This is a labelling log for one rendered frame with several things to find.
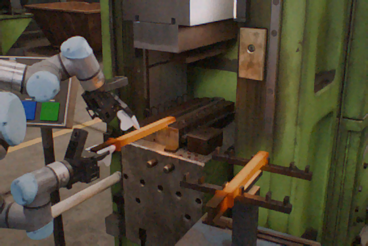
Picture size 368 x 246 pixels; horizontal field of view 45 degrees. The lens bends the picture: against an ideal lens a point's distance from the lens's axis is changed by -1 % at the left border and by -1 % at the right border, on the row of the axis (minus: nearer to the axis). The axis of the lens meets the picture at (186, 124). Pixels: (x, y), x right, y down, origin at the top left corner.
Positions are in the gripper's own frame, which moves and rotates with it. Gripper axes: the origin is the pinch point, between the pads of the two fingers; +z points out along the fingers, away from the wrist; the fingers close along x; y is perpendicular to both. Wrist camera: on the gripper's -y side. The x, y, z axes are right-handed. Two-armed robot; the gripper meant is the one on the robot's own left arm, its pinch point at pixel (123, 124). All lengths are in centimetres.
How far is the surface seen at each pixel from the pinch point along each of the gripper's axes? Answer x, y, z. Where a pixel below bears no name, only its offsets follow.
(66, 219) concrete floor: -111, -1, 121
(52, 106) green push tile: -43.0, -3.7, 5.3
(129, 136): 1.1, 0.8, 4.6
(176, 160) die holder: 10.9, -5.1, 20.9
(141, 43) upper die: -8.5, -29.4, -10.1
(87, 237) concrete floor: -84, 5, 118
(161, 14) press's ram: 0.7, -34.7, -19.7
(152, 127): 1.5, -9.4, 10.8
